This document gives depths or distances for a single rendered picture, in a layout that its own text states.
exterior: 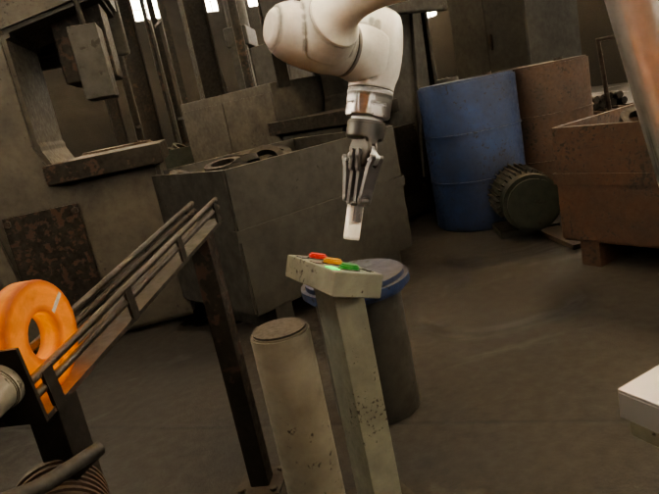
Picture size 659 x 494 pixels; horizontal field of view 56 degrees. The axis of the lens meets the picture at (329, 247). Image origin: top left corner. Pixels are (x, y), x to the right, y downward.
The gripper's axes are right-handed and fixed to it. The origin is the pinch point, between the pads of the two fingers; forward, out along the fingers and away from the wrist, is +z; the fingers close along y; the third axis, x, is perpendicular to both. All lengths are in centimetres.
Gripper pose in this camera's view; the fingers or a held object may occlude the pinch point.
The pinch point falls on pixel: (353, 222)
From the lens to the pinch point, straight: 123.2
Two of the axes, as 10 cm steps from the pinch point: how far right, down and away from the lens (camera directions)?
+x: 8.9, 0.7, 4.5
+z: -1.3, 9.9, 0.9
